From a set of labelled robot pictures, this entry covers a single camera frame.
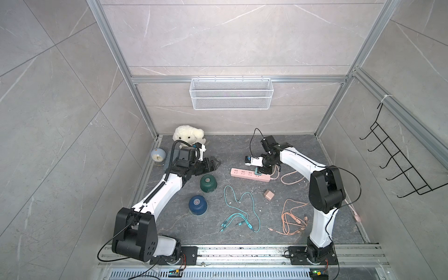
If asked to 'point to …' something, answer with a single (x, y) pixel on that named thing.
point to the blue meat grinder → (198, 205)
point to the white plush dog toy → (189, 134)
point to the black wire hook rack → (420, 186)
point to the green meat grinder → (208, 183)
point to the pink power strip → (249, 174)
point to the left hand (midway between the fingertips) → (216, 161)
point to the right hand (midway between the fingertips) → (261, 166)
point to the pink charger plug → (269, 195)
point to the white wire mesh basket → (231, 94)
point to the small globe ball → (158, 155)
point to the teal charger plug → (256, 172)
